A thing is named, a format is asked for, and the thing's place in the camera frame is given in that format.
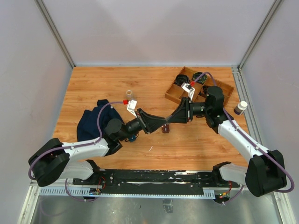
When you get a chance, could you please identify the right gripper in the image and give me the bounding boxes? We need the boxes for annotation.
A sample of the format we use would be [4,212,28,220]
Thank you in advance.
[167,97,211,124]

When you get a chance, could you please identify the brown double pill box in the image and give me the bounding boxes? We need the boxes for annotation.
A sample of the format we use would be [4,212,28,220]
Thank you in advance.
[162,124,170,133]

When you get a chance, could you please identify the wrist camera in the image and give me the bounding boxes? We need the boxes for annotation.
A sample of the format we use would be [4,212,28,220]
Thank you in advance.
[127,99,137,117]
[181,83,195,100]

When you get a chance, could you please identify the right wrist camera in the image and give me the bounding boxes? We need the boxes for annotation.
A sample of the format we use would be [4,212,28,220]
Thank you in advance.
[181,83,195,100]

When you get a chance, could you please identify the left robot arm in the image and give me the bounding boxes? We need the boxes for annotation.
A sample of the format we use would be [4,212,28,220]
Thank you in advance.
[28,110,166,187]

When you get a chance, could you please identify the black yellow rolled sock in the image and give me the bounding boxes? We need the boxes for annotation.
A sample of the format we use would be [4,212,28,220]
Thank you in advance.
[192,72,207,84]

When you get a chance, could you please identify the dark blue cloth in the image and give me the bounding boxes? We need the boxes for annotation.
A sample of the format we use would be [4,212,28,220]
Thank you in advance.
[77,99,123,142]

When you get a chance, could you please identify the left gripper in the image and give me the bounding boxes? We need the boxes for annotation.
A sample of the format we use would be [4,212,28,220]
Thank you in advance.
[119,108,167,141]

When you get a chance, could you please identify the purple cable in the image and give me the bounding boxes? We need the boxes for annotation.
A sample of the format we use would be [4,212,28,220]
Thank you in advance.
[28,99,129,203]
[190,71,294,203]

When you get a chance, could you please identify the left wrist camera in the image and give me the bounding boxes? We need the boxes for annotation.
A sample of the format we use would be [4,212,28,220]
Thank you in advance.
[127,99,137,117]

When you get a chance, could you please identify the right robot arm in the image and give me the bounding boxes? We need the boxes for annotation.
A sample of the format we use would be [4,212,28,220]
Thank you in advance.
[166,83,287,197]

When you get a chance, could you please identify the teal pill box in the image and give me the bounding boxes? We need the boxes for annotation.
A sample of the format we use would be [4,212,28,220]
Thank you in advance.
[128,135,137,142]

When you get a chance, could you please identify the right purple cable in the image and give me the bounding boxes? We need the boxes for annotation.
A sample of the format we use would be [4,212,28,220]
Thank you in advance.
[190,71,294,203]

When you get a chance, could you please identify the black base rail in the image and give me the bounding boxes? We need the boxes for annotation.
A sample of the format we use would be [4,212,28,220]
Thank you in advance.
[72,169,239,196]

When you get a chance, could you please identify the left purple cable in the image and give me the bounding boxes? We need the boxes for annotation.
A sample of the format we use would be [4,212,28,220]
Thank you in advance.
[28,99,129,203]

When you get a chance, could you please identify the wooden divided tray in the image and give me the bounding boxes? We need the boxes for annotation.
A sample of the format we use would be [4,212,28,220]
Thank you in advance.
[165,67,234,106]

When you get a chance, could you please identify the clear glass pill jar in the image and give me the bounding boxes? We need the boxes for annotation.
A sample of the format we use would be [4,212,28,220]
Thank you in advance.
[126,90,136,101]

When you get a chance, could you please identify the dark bottle white cap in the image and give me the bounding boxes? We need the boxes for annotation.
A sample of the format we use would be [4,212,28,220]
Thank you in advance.
[234,101,248,115]

